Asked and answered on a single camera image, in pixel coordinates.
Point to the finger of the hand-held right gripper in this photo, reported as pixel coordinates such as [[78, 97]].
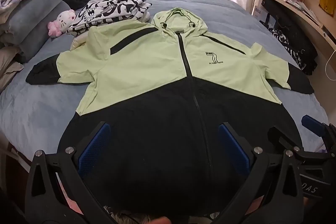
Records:
[[279, 135], [311, 123]]

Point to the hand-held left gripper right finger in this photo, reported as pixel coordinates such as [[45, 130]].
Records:
[[233, 145]]

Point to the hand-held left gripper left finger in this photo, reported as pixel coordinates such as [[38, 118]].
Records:
[[94, 145]]

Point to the green and black hooded jacket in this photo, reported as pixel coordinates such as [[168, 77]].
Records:
[[147, 74]]

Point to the black and white patterned garment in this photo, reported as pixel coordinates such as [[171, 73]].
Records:
[[284, 43]]

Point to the white satin folded cloth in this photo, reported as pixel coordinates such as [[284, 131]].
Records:
[[77, 41]]

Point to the stack of papers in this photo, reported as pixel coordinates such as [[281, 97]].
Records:
[[305, 11]]

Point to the beige cloth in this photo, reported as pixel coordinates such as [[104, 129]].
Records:
[[9, 66]]

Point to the white box with blue print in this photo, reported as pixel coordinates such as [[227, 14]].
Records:
[[258, 14]]

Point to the yellow paper tag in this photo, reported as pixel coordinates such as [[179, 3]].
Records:
[[327, 2]]

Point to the pink and white plush toy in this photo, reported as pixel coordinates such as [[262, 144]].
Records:
[[64, 19]]

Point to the black and white printed cloth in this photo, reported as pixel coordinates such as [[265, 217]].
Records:
[[110, 10]]

